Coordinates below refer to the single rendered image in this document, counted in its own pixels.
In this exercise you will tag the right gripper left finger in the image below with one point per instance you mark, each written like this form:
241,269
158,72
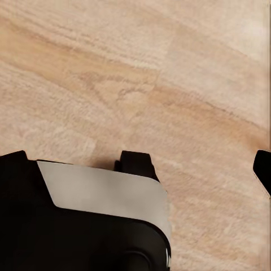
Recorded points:
13,169

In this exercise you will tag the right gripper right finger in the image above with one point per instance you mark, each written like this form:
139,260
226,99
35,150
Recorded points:
262,168

